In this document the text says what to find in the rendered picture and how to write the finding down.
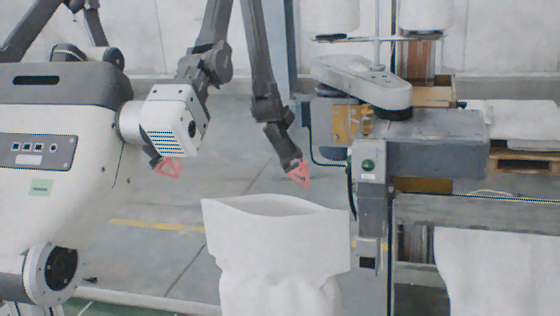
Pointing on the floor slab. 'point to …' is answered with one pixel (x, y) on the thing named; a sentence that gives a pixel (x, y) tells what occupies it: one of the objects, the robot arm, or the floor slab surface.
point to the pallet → (521, 159)
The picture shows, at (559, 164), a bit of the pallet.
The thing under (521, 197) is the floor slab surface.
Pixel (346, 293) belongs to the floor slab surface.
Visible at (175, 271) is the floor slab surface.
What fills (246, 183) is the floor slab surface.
